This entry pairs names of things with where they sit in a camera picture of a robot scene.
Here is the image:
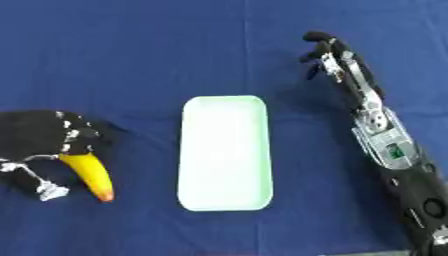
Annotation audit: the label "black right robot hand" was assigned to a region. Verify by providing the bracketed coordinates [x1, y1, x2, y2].
[297, 30, 389, 112]

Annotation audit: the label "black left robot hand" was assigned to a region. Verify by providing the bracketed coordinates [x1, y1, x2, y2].
[0, 109, 112, 202]

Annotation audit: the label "yellow toy banana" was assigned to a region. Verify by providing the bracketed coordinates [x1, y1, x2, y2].
[57, 151, 118, 203]

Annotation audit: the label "pale green rectangular tray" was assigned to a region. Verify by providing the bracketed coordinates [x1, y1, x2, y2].
[175, 95, 275, 213]

